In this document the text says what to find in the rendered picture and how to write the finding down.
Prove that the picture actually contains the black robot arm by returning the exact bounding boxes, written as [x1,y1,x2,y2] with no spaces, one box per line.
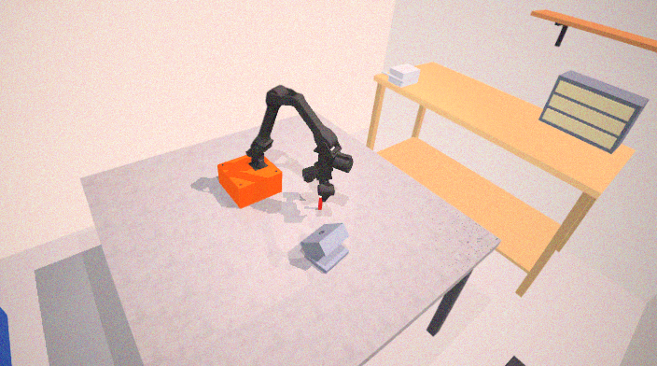
[245,84,354,183]

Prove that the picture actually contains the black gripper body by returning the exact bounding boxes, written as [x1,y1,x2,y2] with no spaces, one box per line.
[316,162,335,196]

